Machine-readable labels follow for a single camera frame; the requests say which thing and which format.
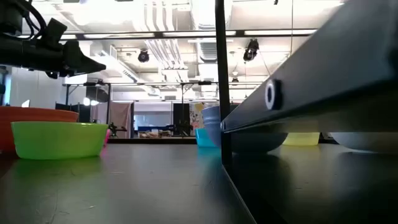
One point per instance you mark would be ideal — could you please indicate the pink plastic bowl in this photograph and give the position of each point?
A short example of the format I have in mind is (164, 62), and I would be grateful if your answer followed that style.
(107, 137)

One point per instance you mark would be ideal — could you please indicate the patterned poster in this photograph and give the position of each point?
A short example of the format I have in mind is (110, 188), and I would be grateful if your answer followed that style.
(196, 116)

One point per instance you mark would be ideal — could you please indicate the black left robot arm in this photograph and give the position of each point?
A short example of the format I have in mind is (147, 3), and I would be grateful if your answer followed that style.
(9, 53)

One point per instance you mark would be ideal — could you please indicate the black hanging camera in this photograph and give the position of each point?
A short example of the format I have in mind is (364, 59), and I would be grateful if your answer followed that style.
(251, 49)
(143, 56)

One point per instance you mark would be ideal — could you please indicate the red-orange plastic bowl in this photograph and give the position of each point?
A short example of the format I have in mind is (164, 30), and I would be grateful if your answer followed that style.
(31, 113)

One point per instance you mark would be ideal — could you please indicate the teal plastic cup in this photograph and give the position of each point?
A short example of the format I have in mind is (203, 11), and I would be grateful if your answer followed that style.
(202, 138)

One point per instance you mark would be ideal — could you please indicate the black background cabinet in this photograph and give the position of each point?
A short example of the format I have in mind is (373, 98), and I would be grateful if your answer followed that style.
(74, 110)

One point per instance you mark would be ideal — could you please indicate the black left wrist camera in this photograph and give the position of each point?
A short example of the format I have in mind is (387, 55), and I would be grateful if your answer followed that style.
(54, 31)

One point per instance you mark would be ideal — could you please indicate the green plastic bowl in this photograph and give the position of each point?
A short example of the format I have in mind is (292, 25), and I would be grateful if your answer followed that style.
(59, 140)

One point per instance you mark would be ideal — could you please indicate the yellow plastic bowl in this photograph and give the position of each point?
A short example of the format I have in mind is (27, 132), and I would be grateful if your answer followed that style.
(301, 139)

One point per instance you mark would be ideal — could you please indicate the black background workstation frame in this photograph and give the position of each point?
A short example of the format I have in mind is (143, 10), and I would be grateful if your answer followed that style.
(109, 102)

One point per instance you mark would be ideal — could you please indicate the beige curtain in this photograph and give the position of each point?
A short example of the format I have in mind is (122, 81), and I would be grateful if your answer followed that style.
(121, 115)

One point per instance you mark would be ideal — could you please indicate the black background panel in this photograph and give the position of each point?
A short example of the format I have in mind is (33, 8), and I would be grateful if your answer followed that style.
(181, 115)

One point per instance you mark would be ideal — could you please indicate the blue plastic bowl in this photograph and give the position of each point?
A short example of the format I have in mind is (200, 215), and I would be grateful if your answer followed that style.
(211, 124)

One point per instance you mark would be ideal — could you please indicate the light wooden board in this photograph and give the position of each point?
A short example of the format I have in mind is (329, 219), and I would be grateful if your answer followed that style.
(326, 62)

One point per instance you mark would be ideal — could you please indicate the blue background table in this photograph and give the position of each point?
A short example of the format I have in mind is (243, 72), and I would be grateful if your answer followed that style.
(155, 128)

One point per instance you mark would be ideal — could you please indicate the white-ringed shelf bolt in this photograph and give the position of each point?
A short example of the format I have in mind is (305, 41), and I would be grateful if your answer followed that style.
(277, 93)

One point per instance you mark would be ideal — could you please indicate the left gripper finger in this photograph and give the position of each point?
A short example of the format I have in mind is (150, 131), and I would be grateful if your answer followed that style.
(84, 62)

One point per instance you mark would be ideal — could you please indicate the black overhead frame beam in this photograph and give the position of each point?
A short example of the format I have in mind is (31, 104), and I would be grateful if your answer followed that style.
(158, 35)

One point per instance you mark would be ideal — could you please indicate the black background robot arm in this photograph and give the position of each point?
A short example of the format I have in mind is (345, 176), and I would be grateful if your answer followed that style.
(113, 129)

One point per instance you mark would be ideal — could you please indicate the white plastic bowl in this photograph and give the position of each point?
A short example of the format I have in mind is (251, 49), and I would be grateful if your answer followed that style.
(367, 142)

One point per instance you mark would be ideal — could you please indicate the round white lamp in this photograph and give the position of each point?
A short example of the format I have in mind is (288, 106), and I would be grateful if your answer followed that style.
(86, 101)

